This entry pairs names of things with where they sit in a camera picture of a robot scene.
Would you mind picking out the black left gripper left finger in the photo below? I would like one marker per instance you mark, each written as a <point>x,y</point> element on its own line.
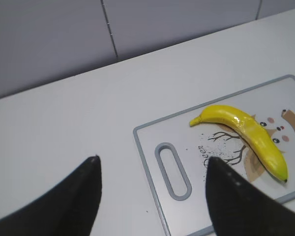
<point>68,209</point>

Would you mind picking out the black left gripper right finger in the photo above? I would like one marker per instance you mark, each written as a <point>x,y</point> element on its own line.
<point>237,208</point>

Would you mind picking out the yellow plastic banana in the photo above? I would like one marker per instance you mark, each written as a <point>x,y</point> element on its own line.
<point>252,132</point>

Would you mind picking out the white deer cutting board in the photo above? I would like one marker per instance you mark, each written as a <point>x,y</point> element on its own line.
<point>175,155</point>

